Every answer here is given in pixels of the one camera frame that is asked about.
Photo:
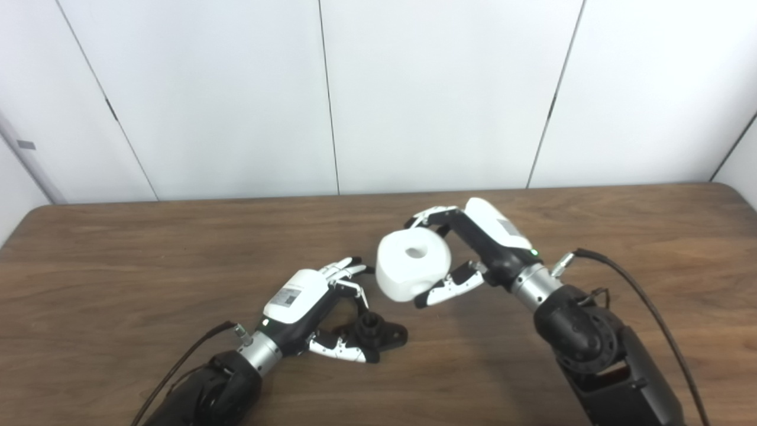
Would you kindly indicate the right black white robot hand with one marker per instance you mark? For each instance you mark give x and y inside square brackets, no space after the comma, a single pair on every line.
[494,236]

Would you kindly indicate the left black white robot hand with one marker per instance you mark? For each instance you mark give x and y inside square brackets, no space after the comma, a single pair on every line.
[295,296]

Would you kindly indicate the black plastic holder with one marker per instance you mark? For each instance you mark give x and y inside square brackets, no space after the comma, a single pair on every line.
[387,336]

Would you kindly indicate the round white piece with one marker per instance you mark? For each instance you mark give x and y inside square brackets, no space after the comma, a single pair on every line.
[402,278]

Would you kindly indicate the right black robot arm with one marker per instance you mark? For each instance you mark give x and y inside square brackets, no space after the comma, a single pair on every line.
[591,343]

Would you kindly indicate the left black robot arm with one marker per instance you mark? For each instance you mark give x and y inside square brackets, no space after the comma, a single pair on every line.
[219,390]

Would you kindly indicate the small grey wall tag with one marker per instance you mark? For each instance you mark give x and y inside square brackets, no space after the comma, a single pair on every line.
[26,144]

